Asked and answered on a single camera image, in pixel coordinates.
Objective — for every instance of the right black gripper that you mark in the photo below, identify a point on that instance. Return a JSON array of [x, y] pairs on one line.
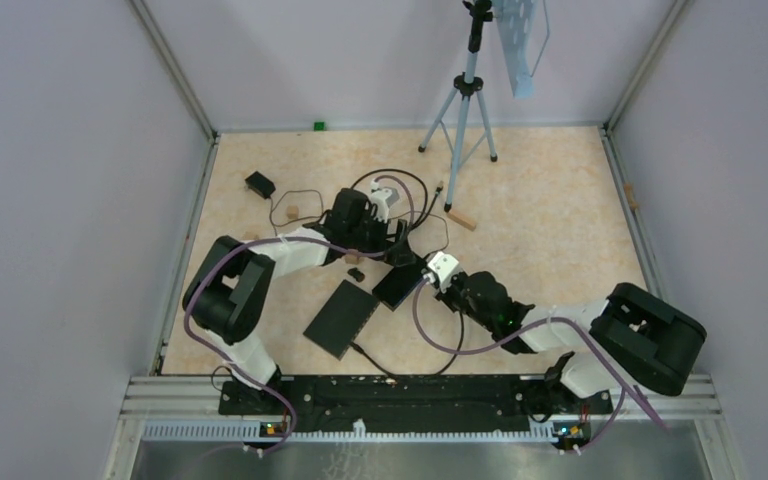
[[446, 296]]

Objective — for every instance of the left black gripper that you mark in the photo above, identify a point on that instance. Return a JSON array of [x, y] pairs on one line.
[[382, 226]]

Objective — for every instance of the black network switch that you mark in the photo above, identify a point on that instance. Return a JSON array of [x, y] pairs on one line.
[[341, 318], [397, 285]]

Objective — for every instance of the black power adapter with cord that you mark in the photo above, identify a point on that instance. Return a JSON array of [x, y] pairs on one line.
[[265, 188]]

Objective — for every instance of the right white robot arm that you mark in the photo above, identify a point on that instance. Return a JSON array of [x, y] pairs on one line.
[[630, 335]]

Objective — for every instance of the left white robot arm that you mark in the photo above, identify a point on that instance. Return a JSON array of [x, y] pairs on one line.
[[225, 299]]

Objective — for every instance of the small black round connector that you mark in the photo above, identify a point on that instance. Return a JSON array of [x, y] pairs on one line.
[[356, 274]]

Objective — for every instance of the long wooden block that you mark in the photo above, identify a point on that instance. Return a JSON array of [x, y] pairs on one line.
[[462, 219]]

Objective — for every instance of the wooden cube near adapter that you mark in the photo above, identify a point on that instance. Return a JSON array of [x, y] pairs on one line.
[[292, 212]]

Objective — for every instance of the perforated white panel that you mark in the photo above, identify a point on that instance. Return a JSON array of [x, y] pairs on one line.
[[524, 30]]

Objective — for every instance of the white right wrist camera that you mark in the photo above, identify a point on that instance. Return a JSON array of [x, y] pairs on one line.
[[441, 269]]

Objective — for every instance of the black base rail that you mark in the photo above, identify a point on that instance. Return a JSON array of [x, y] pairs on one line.
[[412, 404]]

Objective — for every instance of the silver camera tripod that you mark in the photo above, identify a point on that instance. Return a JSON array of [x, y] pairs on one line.
[[466, 87]]

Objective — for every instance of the wooden block on frame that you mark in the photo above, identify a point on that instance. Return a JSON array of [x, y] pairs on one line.
[[630, 197]]

